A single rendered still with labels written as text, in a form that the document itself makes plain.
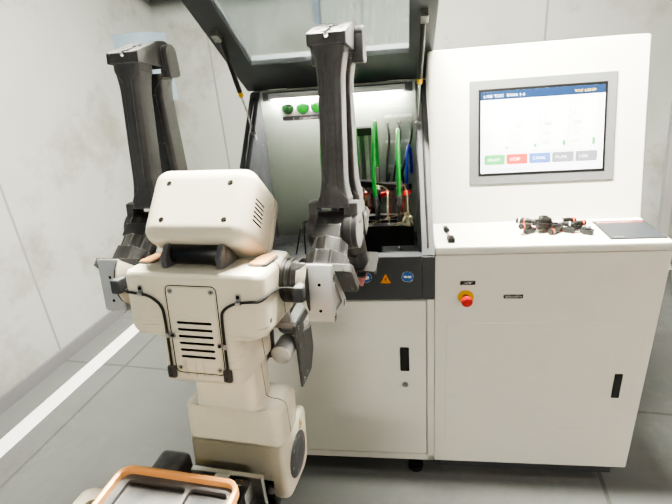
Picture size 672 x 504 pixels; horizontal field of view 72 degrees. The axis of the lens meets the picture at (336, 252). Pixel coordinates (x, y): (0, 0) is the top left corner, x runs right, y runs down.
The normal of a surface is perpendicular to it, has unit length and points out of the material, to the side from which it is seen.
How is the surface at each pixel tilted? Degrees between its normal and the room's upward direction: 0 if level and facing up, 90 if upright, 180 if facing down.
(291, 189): 90
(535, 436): 90
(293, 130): 90
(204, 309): 82
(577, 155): 76
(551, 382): 90
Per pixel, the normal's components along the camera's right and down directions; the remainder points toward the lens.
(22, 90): 0.97, 0.02
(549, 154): -0.14, 0.17
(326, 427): -0.12, 0.40
